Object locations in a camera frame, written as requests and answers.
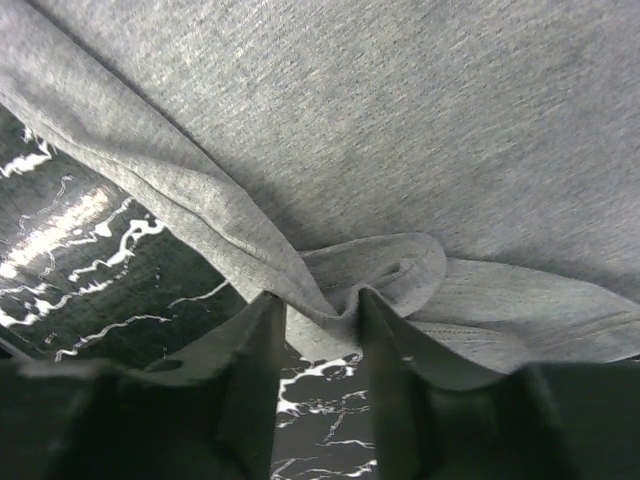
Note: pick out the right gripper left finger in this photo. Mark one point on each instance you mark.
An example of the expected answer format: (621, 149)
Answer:
(206, 411)

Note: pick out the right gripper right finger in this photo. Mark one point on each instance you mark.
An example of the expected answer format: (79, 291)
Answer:
(437, 415)

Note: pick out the grey t shirt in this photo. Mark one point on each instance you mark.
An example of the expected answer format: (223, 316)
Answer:
(476, 162)

